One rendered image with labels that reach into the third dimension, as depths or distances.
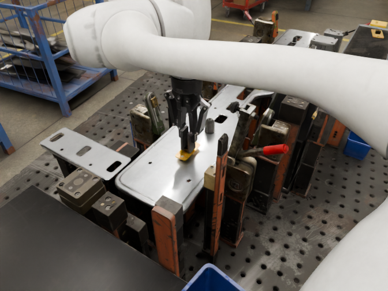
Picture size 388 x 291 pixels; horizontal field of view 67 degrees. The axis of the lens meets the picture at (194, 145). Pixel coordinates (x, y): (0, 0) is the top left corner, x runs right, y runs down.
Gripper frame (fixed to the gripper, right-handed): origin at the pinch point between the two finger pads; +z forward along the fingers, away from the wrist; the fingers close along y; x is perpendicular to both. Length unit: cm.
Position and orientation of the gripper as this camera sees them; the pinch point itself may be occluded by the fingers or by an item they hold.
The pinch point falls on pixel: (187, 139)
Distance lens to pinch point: 82.2
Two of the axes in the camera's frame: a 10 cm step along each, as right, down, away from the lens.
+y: 8.5, 3.5, -4.0
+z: 0.0, 7.6, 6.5
